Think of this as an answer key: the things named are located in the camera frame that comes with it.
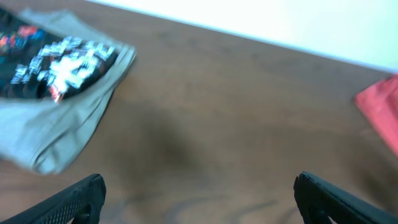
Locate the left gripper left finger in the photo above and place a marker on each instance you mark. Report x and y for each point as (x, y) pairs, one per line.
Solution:
(80, 203)

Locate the folded khaki trousers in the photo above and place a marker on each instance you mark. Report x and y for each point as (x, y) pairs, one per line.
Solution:
(45, 136)

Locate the black orange-patterned jersey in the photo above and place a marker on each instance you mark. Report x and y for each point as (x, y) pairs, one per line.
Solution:
(37, 64)

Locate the red t-shirt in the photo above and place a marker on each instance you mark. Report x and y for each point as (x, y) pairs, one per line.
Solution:
(378, 103)

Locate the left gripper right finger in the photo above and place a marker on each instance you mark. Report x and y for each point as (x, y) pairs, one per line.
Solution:
(320, 202)

